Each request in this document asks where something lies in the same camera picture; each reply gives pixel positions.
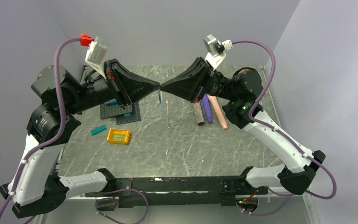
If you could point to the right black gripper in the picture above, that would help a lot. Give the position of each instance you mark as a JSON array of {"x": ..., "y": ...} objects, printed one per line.
[{"x": 192, "y": 83}]

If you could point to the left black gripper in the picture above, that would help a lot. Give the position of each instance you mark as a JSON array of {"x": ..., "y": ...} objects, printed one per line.
[{"x": 127, "y": 86}]

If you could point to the orange lego window piece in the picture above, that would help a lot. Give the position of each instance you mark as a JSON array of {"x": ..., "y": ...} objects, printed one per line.
[{"x": 118, "y": 136}]

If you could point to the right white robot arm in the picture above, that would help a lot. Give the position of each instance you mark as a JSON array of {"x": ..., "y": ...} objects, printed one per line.
[{"x": 299, "y": 165}]

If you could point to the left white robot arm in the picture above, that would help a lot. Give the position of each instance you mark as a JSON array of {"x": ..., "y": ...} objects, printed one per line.
[{"x": 36, "y": 187}]

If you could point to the purple microphone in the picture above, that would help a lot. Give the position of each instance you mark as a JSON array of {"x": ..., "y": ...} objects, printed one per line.
[{"x": 207, "y": 109}]

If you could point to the pink microphone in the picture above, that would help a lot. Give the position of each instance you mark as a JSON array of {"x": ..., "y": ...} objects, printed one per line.
[{"x": 221, "y": 118}]

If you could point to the blue grey lego stack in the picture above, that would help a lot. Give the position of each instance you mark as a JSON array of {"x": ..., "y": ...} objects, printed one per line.
[{"x": 111, "y": 102}]

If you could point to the dark grey lego baseplate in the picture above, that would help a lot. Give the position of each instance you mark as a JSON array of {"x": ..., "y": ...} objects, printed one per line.
[{"x": 123, "y": 116}]

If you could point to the glitter microphone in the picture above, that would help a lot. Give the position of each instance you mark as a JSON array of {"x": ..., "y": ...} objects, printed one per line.
[{"x": 198, "y": 114}]

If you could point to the teal lego brick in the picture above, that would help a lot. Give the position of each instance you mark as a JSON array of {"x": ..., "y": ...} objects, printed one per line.
[{"x": 98, "y": 130}]

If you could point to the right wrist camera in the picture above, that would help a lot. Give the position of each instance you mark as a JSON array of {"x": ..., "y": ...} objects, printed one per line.
[{"x": 217, "y": 51}]

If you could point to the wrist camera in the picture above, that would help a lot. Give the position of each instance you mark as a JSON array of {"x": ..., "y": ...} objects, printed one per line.
[
  {"x": 217, "y": 51},
  {"x": 97, "y": 48}
]

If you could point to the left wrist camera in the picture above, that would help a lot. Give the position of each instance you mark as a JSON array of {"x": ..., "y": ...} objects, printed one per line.
[{"x": 97, "y": 48}]

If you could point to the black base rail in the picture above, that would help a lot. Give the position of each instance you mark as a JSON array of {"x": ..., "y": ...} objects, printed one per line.
[{"x": 222, "y": 190}]

